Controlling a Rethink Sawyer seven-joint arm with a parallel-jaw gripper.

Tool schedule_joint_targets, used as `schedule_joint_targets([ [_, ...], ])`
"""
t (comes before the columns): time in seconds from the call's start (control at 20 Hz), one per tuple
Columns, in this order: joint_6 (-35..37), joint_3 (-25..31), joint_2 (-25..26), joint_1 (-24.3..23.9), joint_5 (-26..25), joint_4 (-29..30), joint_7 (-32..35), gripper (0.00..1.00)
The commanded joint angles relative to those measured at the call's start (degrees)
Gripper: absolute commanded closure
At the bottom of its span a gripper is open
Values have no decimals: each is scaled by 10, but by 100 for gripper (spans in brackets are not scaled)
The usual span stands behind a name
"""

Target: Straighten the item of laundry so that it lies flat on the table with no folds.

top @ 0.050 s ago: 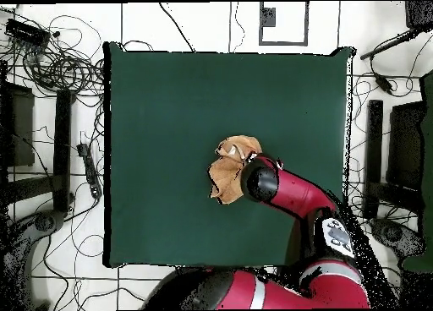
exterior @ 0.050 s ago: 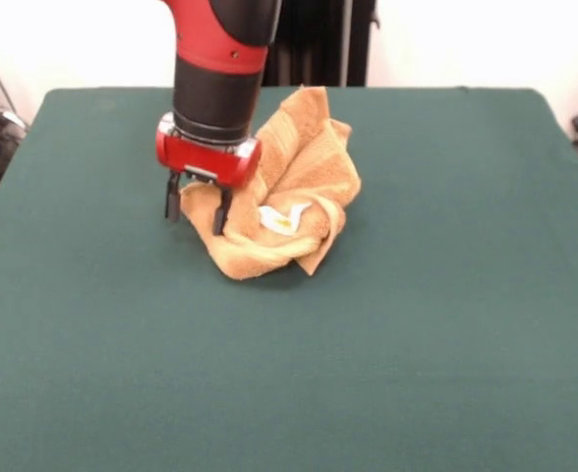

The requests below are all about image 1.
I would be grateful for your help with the tan terry towel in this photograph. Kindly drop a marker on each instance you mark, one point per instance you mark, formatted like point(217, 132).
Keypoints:
point(226, 175)

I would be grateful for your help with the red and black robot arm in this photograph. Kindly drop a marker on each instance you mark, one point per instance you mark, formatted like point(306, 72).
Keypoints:
point(297, 192)

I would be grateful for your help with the dark green table cloth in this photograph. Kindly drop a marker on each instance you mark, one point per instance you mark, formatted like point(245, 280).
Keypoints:
point(169, 121)

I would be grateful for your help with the black stand bar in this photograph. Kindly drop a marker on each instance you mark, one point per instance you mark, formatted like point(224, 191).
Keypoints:
point(373, 148)
point(62, 148)

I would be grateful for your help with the small black power adapter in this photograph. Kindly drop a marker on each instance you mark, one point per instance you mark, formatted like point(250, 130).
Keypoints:
point(384, 83)

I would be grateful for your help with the black panel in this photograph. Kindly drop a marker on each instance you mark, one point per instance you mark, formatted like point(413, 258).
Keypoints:
point(20, 128)
point(406, 145)

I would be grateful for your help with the grey round stand base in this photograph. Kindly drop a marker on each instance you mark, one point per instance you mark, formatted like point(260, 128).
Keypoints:
point(44, 223)
point(392, 233)

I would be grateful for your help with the green cloth sheet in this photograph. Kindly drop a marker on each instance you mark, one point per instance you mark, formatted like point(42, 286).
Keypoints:
point(429, 155)

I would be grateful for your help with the black rod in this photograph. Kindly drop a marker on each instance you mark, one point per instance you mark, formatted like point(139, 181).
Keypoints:
point(389, 44)

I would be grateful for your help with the black power strip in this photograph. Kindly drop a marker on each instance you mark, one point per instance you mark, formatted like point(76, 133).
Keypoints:
point(89, 169)

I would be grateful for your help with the black box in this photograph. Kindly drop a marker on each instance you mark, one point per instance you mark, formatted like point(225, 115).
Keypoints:
point(419, 15)

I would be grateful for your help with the grey square floor frame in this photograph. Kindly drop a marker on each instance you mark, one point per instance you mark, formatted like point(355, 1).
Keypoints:
point(284, 43)

